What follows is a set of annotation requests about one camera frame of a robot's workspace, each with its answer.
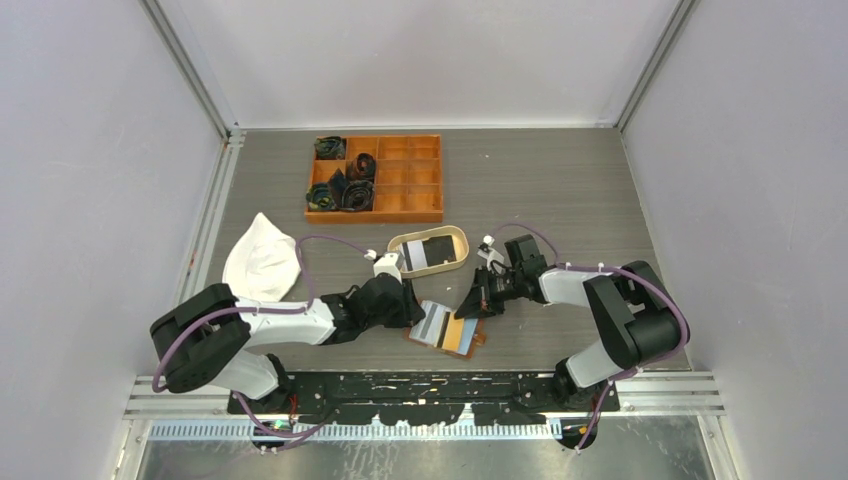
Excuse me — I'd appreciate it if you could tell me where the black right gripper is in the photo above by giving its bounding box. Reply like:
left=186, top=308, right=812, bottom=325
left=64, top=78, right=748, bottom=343
left=456, top=265, right=524, bottom=321

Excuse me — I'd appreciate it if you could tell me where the brown leather card holder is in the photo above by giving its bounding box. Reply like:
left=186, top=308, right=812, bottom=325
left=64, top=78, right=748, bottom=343
left=405, top=300, right=487, bottom=359

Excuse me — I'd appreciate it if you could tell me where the gold credit card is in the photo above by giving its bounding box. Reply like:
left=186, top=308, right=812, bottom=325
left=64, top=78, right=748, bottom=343
left=435, top=312, right=476, bottom=355

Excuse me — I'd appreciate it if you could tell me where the beige oval tray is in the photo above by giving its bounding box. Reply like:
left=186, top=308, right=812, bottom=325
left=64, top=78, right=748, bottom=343
left=387, top=225, right=470, bottom=279

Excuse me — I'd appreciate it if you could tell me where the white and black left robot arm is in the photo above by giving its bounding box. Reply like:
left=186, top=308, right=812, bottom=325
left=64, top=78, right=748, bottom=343
left=150, top=273, right=425, bottom=413

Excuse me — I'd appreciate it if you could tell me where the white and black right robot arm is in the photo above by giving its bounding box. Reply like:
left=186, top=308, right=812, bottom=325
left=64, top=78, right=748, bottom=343
left=455, top=234, right=690, bottom=411

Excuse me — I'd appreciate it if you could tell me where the white card with black stripe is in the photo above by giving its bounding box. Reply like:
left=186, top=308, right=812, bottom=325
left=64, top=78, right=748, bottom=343
left=399, top=240, right=428, bottom=272

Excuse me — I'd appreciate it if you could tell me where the orange wooden compartment box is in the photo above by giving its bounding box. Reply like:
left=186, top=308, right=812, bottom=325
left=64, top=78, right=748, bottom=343
left=304, top=134, right=444, bottom=224

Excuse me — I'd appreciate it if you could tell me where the white cloth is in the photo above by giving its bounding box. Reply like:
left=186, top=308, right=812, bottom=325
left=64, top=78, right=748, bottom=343
left=222, top=212, right=301, bottom=302

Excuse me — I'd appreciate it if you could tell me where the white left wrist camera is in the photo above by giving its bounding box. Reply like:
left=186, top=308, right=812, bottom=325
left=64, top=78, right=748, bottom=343
left=373, top=251, right=405, bottom=282

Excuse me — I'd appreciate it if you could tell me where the aluminium frame rail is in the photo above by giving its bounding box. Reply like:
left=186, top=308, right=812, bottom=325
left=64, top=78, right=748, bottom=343
left=123, top=371, right=726, bottom=441

